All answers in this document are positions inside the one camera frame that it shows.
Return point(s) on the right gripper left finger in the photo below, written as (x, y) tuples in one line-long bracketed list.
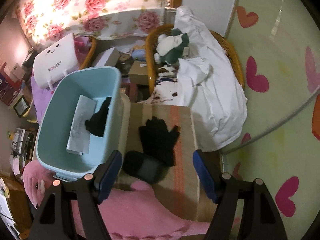
[(55, 218)]

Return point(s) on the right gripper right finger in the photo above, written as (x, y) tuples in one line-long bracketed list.
[(260, 216)]

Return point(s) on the white printed paper sheet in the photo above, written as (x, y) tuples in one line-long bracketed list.
[(79, 137)]

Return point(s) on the black glove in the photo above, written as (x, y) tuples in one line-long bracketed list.
[(157, 156), (96, 124)]

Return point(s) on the beige striped mat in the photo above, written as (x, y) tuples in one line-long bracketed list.
[(180, 190)]

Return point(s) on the pink plush toy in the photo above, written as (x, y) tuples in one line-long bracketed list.
[(133, 214)]

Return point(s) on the light blue plastic bin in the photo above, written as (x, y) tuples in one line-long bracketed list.
[(96, 83)]

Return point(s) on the purple cardboard box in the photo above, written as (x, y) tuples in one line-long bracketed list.
[(10, 87)]

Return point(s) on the white crumpled bedsheet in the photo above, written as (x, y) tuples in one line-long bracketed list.
[(206, 83)]

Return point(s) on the cow pattern plush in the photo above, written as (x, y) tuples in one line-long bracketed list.
[(166, 87)]

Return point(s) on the white Kotex plush pillow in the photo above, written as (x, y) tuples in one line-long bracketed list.
[(55, 62)]

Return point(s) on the brown cardboard box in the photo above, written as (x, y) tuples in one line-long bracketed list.
[(138, 73)]

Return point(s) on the white cardboard box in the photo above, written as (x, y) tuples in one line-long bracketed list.
[(107, 58)]

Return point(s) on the dark glass jar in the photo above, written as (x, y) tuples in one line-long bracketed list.
[(125, 63)]

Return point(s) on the left wicker chair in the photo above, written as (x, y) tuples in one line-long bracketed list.
[(86, 59)]

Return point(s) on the wicker chair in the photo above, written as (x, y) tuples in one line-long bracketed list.
[(150, 49), (86, 59)]

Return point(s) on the blue cartoon box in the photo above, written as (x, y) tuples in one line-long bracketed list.
[(138, 55)]

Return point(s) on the green white Snorlax plush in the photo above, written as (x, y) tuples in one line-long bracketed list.
[(171, 47)]

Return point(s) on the right wicker chair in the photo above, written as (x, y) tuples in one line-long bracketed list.
[(150, 49)]

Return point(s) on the floral rose curtain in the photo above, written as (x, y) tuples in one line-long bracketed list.
[(47, 21)]

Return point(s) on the black picture frame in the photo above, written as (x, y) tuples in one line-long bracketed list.
[(21, 106)]

